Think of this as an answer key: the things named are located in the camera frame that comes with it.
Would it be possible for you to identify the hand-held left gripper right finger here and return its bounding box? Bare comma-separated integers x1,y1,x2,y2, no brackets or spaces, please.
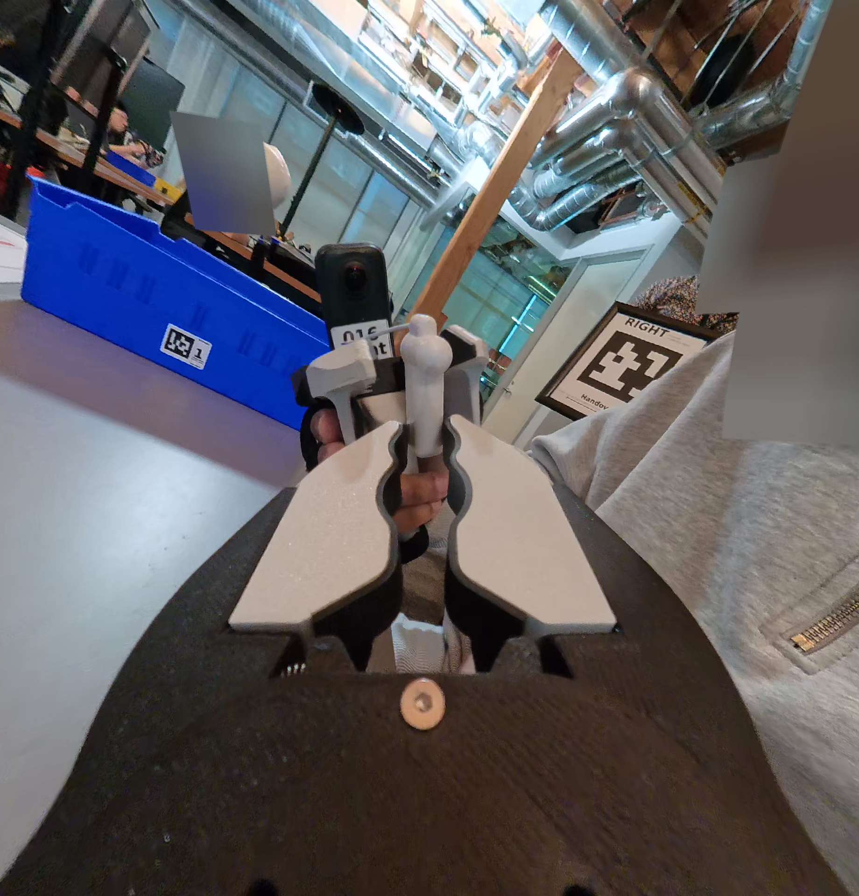
445,414,619,644

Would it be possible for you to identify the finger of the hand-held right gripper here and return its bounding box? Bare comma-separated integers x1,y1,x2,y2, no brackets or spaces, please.
442,324,489,425
307,343,380,448

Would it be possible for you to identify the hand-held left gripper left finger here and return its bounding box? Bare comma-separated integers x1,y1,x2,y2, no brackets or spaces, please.
227,423,406,644

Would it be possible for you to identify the person's right forearm grey sleeve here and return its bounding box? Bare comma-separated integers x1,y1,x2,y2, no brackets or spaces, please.
528,335,735,512

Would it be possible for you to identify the person's right hand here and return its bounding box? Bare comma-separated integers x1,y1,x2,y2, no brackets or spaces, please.
310,408,451,534

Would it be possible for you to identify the wooden table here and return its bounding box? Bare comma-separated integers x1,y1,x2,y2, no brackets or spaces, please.
184,213,325,302

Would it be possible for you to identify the white round object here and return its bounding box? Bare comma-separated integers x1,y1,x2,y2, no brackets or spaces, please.
261,142,292,226

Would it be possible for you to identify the framed marker sign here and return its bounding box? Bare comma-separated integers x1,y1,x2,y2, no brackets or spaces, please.
536,302,726,421

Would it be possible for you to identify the wooden beam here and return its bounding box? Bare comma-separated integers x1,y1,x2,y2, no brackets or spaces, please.
407,48,586,330

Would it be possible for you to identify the black floor lamp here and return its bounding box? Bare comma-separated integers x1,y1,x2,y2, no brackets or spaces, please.
281,83,366,242

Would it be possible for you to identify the person's grey sweatshirt torso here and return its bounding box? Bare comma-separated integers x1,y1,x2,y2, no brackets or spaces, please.
598,392,859,896

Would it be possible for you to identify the blue plastic bin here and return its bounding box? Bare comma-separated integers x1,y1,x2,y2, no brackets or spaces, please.
20,175,332,431

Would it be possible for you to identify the small blue bin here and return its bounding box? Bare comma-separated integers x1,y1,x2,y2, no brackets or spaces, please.
107,150,157,186

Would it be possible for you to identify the silver ventilation ductwork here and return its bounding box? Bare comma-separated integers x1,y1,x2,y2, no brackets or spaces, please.
177,0,830,235

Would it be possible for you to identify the long wooden workbench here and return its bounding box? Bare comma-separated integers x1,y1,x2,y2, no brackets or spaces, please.
0,98,185,211

